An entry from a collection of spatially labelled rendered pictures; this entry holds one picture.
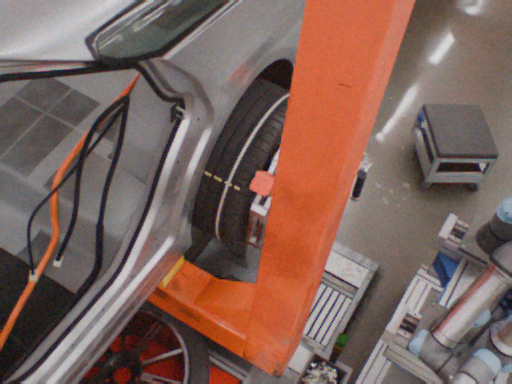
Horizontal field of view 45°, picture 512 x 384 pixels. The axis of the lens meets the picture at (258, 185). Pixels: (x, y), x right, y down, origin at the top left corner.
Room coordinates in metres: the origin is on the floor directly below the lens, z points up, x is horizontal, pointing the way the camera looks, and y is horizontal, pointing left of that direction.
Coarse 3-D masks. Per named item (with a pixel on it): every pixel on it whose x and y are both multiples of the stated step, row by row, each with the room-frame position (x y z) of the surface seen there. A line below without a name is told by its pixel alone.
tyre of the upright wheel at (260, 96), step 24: (264, 96) 1.71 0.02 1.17; (288, 96) 1.75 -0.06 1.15; (240, 120) 1.57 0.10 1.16; (264, 120) 1.58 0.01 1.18; (216, 144) 1.49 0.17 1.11; (240, 144) 1.49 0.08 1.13; (264, 144) 1.49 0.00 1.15; (216, 168) 1.43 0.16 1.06; (240, 168) 1.42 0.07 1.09; (216, 192) 1.37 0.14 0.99; (240, 192) 1.36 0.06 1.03; (192, 216) 1.37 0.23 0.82; (216, 216) 1.33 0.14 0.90; (240, 216) 1.33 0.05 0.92; (240, 240) 1.35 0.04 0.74
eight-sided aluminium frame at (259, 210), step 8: (272, 168) 1.44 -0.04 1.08; (256, 200) 1.36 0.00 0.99; (256, 208) 1.34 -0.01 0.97; (264, 208) 1.34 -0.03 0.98; (256, 216) 1.33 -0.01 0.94; (264, 216) 1.32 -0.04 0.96; (248, 224) 1.34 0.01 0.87; (256, 224) 1.36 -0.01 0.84; (264, 224) 1.33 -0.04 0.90; (248, 232) 1.34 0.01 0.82; (256, 232) 1.41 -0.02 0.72; (264, 232) 1.34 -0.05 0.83; (248, 240) 1.34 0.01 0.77; (256, 240) 1.33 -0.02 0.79
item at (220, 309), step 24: (192, 264) 1.25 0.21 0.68; (168, 288) 1.13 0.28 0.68; (192, 288) 1.14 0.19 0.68; (216, 288) 1.13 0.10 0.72; (240, 288) 1.11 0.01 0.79; (192, 312) 1.06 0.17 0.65; (216, 312) 1.04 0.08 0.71; (240, 312) 1.01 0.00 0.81; (216, 336) 1.02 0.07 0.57; (240, 336) 0.98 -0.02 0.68
